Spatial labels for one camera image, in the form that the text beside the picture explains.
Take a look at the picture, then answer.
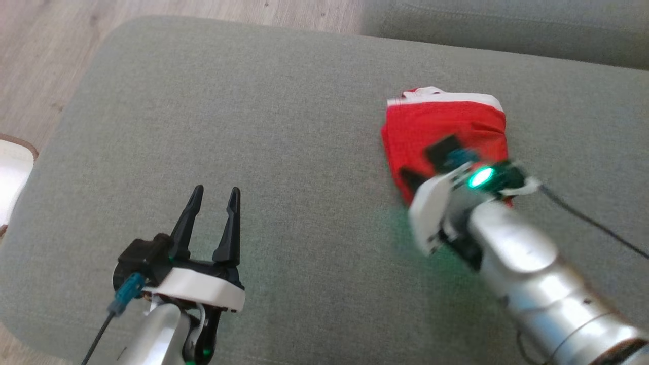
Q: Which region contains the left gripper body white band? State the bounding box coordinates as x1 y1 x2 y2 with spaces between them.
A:
142 256 246 365

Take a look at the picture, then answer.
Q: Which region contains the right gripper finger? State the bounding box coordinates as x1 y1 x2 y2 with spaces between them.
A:
400 169 427 193

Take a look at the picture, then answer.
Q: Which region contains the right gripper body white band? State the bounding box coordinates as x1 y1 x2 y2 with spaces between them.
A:
408 161 541 270

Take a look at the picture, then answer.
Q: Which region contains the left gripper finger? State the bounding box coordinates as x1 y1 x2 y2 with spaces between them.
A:
212 187 241 267
169 185 204 261

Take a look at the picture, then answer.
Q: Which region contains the small red garment white trim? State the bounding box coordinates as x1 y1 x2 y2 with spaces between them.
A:
380 86 509 206

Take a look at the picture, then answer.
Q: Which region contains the large grey sofa seat cushion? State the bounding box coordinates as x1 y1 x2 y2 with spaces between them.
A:
0 15 649 365

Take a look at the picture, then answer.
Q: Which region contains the grey sofa cushion with seam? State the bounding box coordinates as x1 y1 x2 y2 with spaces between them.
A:
360 0 649 70

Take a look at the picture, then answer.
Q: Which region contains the white laundry basket brown rim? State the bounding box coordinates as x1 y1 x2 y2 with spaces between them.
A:
0 134 40 239

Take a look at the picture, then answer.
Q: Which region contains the left cable with blue connector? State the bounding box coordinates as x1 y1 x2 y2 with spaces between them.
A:
80 273 146 365

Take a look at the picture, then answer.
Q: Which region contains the cable with blue connector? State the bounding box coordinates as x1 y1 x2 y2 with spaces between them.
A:
445 148 649 260
80 273 146 365

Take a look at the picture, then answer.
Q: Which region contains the right cable with blue connector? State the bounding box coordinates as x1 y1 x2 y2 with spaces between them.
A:
445 148 649 260

